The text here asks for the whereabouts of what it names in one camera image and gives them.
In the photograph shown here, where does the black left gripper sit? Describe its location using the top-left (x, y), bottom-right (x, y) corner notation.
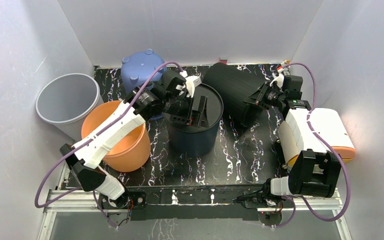
top-left (163, 93), bottom-right (209, 130)

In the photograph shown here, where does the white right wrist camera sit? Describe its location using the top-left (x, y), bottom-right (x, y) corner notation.
top-left (269, 66), bottom-right (289, 89)

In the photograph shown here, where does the white orange lidded bin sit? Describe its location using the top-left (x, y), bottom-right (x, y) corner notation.
top-left (278, 108), bottom-right (356, 169)

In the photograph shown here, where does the black front mounting rail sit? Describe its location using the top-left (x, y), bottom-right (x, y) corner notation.
top-left (42, 183), bottom-right (345, 229)

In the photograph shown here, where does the orange plastic bucket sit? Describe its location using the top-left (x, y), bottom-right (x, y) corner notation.
top-left (81, 100), bottom-right (151, 173)

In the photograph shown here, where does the black ribbed plastic bucket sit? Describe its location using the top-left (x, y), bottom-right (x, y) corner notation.
top-left (203, 62), bottom-right (265, 127)

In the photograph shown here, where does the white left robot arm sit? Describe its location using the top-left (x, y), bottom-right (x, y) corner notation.
top-left (59, 86), bottom-right (209, 208)

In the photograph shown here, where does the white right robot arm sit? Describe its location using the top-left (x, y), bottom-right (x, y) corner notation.
top-left (250, 83), bottom-right (341, 207)

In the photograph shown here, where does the light blue plastic bucket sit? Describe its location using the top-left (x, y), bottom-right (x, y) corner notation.
top-left (120, 49), bottom-right (165, 94)

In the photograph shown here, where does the grey plastic bucket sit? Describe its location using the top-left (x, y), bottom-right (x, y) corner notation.
top-left (35, 73), bottom-right (104, 141)

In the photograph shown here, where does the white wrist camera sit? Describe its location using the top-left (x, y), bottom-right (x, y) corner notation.
top-left (175, 71), bottom-right (202, 98)
top-left (269, 66), bottom-right (289, 89)

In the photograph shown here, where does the dark navy plastic bucket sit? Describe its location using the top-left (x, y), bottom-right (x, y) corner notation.
top-left (162, 83), bottom-right (224, 158)

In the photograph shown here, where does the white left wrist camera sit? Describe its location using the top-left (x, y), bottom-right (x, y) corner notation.
top-left (175, 71), bottom-right (202, 98)

